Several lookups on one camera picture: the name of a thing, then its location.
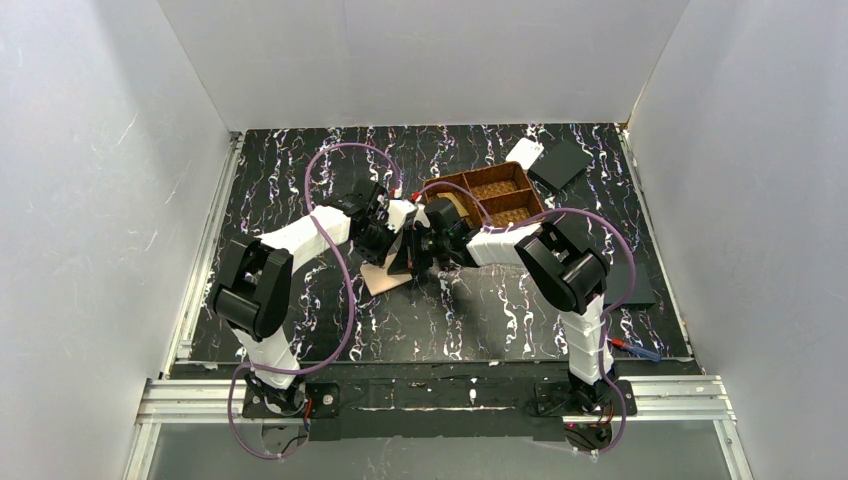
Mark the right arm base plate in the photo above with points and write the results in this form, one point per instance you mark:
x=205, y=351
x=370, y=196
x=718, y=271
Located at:
x=576, y=401

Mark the brown woven divided basket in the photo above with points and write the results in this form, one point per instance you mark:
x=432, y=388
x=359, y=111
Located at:
x=504, y=190

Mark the gold card lying beneath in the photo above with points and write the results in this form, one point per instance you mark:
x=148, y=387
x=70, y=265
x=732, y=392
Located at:
x=456, y=202

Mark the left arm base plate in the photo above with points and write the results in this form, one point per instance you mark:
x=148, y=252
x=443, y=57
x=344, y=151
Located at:
x=291, y=401

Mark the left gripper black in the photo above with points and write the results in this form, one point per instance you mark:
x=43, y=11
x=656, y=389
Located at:
x=400, y=245

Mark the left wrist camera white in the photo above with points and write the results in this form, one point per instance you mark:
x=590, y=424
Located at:
x=400, y=213

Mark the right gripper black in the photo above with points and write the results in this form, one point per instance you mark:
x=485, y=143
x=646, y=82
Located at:
x=429, y=245

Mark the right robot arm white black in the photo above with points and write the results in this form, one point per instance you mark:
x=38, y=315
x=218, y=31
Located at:
x=567, y=269

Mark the white small box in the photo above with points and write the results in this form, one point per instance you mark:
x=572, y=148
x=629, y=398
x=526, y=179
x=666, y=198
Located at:
x=525, y=153

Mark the black flat box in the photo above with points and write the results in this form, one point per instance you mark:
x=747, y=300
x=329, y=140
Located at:
x=557, y=167

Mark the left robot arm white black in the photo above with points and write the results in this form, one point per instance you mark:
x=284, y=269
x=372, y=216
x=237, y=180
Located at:
x=252, y=290

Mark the red blue screwdriver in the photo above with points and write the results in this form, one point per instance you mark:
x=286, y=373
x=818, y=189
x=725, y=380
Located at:
x=636, y=350

